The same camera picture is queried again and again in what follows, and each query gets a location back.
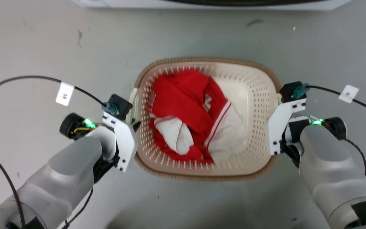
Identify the coiled black right arm cable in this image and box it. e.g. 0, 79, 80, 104
343, 137, 366, 177

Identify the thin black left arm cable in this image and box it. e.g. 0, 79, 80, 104
61, 187, 94, 229

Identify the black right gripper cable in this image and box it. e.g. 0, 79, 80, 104
307, 85, 366, 120

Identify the white paper cable tag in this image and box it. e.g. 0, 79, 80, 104
338, 84, 360, 104
55, 81, 75, 107

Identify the red and white garment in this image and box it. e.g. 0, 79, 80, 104
147, 69, 250, 164

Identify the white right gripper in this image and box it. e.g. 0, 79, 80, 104
268, 98, 311, 166

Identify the white washing machine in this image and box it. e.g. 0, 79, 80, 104
71, 0, 352, 12

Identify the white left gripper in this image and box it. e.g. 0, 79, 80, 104
93, 111, 141, 184

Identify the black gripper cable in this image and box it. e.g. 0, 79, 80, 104
307, 85, 366, 120
0, 75, 108, 229

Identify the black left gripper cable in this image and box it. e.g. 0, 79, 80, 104
0, 75, 108, 229

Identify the cream laundry basket brown rim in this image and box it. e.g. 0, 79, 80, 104
129, 57, 282, 182

